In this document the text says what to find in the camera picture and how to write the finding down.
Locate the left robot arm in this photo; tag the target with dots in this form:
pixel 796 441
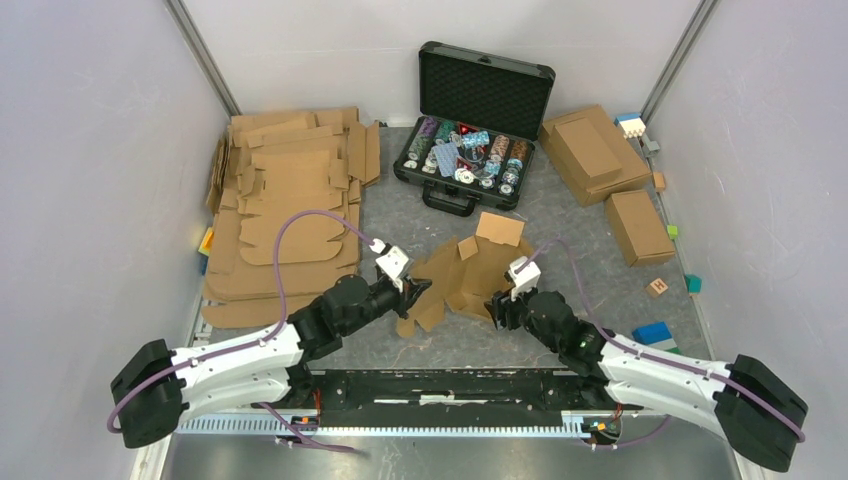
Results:
pixel 160 388

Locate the blue green stacked blocks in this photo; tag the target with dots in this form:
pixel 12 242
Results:
pixel 656 335

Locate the large folded cardboard box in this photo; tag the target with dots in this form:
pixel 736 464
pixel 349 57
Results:
pixel 635 172

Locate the small folded cardboard box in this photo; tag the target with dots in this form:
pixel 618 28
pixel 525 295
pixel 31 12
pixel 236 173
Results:
pixel 638 230

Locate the orange yellow block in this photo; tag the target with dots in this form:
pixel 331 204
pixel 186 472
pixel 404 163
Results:
pixel 204 249

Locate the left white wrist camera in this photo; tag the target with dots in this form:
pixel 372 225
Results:
pixel 392 262

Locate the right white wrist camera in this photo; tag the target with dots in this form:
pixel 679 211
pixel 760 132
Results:
pixel 524 275

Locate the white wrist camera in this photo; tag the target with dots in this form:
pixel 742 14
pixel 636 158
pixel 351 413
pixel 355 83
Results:
pixel 524 275
pixel 392 262

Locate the blue white toy block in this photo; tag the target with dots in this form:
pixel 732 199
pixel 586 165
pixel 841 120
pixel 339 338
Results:
pixel 630 125

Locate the wooden letter H cube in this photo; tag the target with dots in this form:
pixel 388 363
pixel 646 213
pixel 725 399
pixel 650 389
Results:
pixel 657 288

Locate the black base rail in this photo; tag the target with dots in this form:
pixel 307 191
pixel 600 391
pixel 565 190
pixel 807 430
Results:
pixel 447 398

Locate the small wooden cube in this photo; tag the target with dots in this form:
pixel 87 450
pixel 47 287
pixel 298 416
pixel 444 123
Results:
pixel 659 181

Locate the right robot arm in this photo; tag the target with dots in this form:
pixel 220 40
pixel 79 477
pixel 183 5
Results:
pixel 743 402

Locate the teal cube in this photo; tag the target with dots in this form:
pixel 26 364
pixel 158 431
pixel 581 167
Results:
pixel 693 283

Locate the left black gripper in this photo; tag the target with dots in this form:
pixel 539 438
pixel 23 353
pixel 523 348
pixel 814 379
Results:
pixel 413 288

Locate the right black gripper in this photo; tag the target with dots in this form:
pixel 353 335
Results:
pixel 503 304

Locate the black poker chip case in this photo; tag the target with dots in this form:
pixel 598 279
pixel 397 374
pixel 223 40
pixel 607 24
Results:
pixel 473 143

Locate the stack of flat cardboard blanks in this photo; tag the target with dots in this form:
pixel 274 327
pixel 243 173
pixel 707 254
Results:
pixel 285 191

